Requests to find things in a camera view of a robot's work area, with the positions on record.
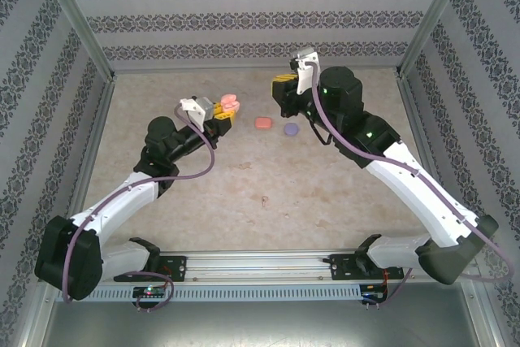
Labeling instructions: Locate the grey slotted cable duct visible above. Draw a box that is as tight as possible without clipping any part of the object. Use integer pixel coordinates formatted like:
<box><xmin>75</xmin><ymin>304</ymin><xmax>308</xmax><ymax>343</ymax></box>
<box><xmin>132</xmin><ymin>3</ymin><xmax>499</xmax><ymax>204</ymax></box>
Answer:
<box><xmin>54</xmin><ymin>284</ymin><xmax>362</xmax><ymax>302</ymax></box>

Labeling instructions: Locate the aluminium mounting rail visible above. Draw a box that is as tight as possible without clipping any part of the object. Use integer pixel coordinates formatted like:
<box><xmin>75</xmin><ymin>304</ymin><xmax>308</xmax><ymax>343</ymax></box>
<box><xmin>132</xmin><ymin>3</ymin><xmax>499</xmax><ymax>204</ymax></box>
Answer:
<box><xmin>38</xmin><ymin>249</ymin><xmax>484</xmax><ymax>284</ymax></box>

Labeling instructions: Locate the grey metal bench panel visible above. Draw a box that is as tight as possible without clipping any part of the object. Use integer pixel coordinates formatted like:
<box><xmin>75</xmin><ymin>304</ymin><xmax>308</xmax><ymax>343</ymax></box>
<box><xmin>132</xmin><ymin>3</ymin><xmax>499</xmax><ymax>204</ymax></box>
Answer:
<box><xmin>24</xmin><ymin>277</ymin><xmax>501</xmax><ymax>347</ymax></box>

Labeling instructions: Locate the right gripper thin black wire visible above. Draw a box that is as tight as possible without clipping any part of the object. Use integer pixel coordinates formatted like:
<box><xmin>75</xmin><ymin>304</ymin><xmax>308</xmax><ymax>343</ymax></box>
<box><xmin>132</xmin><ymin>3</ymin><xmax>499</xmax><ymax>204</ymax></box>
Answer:
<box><xmin>311</xmin><ymin>124</ymin><xmax>333</xmax><ymax>147</ymax></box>

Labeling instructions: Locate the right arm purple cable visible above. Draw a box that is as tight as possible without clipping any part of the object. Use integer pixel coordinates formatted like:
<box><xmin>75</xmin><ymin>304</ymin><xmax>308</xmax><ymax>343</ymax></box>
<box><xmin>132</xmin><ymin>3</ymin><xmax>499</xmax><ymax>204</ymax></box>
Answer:
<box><xmin>305</xmin><ymin>60</ymin><xmax>516</xmax><ymax>307</ymax></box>

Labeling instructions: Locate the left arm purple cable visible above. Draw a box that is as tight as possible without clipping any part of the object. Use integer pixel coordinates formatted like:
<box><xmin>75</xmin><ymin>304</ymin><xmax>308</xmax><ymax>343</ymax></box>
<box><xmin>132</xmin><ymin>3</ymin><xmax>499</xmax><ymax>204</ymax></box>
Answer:
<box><xmin>63</xmin><ymin>102</ymin><xmax>216</xmax><ymax>314</ymax></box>

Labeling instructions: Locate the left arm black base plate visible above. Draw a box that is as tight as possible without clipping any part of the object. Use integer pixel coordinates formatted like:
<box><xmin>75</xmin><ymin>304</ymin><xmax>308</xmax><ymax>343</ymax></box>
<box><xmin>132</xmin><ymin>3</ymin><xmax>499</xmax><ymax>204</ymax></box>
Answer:
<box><xmin>113</xmin><ymin>255</ymin><xmax>188</xmax><ymax>283</ymax></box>

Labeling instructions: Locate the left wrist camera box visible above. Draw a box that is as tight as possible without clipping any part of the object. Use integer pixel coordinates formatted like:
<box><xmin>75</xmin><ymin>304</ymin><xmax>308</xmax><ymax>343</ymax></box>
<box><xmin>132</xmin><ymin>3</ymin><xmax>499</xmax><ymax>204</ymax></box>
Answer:
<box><xmin>178</xmin><ymin>96</ymin><xmax>216</xmax><ymax>125</ymax></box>

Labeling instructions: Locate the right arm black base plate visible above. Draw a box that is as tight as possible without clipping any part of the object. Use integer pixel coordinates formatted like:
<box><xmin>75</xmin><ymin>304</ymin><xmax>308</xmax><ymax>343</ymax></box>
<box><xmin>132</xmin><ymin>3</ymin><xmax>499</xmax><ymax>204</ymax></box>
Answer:
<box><xmin>328</xmin><ymin>253</ymin><xmax>405</xmax><ymax>282</ymax></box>

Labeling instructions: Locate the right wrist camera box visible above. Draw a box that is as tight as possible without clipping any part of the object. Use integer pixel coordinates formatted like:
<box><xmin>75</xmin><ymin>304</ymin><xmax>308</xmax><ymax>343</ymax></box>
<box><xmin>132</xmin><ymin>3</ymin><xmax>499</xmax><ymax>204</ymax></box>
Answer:
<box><xmin>288</xmin><ymin>47</ymin><xmax>323</xmax><ymax>96</ymax></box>

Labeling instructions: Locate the aluminium side rail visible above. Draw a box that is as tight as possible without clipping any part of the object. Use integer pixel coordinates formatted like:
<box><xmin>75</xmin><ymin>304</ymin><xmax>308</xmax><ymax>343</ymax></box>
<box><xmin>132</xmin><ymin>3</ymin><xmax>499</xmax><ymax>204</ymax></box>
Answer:
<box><xmin>394</xmin><ymin>72</ymin><xmax>464</xmax><ymax>251</ymax></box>
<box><xmin>54</xmin><ymin>78</ymin><xmax>118</xmax><ymax>254</ymax></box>

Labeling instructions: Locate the aluminium frame post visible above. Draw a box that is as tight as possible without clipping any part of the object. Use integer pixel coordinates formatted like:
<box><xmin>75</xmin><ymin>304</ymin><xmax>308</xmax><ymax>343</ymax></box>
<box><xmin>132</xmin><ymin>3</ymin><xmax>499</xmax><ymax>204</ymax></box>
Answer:
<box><xmin>393</xmin><ymin>0</ymin><xmax>487</xmax><ymax>80</ymax></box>
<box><xmin>32</xmin><ymin>0</ymin><xmax>119</xmax><ymax>82</ymax></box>

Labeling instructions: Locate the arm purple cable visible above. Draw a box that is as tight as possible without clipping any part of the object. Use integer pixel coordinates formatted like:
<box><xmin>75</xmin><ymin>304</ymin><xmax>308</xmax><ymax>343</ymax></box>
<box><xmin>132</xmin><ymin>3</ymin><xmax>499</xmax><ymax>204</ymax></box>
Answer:
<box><xmin>305</xmin><ymin>60</ymin><xmax>516</xmax><ymax>307</ymax></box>
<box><xmin>63</xmin><ymin>102</ymin><xmax>216</xmax><ymax>314</ymax></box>

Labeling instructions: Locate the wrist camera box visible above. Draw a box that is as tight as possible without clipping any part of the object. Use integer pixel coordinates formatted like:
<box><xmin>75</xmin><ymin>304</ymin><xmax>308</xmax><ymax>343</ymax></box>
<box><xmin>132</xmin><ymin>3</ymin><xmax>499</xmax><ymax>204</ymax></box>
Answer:
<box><xmin>288</xmin><ymin>47</ymin><xmax>323</xmax><ymax>96</ymax></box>
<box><xmin>178</xmin><ymin>96</ymin><xmax>216</xmax><ymax>125</ymax></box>

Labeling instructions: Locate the pink round charging case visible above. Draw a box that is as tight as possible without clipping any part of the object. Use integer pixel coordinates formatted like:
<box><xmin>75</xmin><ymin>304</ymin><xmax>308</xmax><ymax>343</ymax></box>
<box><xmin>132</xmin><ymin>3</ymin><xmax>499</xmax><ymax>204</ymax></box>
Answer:
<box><xmin>219</xmin><ymin>92</ymin><xmax>243</xmax><ymax>114</ymax></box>

